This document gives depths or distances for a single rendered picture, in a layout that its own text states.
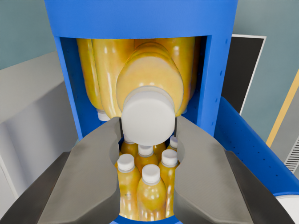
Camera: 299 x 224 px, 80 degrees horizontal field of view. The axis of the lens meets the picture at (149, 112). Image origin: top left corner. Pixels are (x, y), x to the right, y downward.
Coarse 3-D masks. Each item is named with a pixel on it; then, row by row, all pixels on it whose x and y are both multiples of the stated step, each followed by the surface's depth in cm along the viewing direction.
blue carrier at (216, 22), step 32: (64, 0) 19; (96, 0) 17; (128, 0) 17; (160, 0) 17; (192, 0) 18; (224, 0) 20; (64, 32) 21; (96, 32) 19; (128, 32) 18; (160, 32) 18; (192, 32) 19; (224, 32) 22; (64, 64) 29; (224, 64) 26
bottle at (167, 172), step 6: (162, 162) 44; (162, 168) 43; (168, 168) 43; (174, 168) 43; (162, 174) 43; (168, 174) 43; (174, 174) 43; (168, 180) 43; (168, 186) 43; (168, 192) 45; (168, 198) 46; (168, 204) 47; (168, 210) 48; (168, 216) 49
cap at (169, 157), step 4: (164, 152) 44; (168, 152) 44; (172, 152) 44; (176, 152) 44; (164, 156) 42; (168, 156) 43; (172, 156) 43; (176, 156) 42; (164, 160) 42; (168, 160) 42; (172, 160) 42; (176, 160) 43; (168, 164) 42; (172, 164) 42
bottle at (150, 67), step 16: (144, 48) 22; (160, 48) 23; (128, 64) 17; (144, 64) 15; (160, 64) 16; (128, 80) 15; (144, 80) 14; (160, 80) 14; (176, 80) 16; (128, 96) 14; (176, 96) 15; (176, 112) 16
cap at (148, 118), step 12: (132, 96) 13; (144, 96) 12; (156, 96) 12; (132, 108) 12; (144, 108) 12; (156, 108) 12; (168, 108) 12; (132, 120) 12; (144, 120) 12; (156, 120) 12; (168, 120) 12; (132, 132) 13; (144, 132) 13; (156, 132) 13; (168, 132) 13; (144, 144) 13; (156, 144) 13
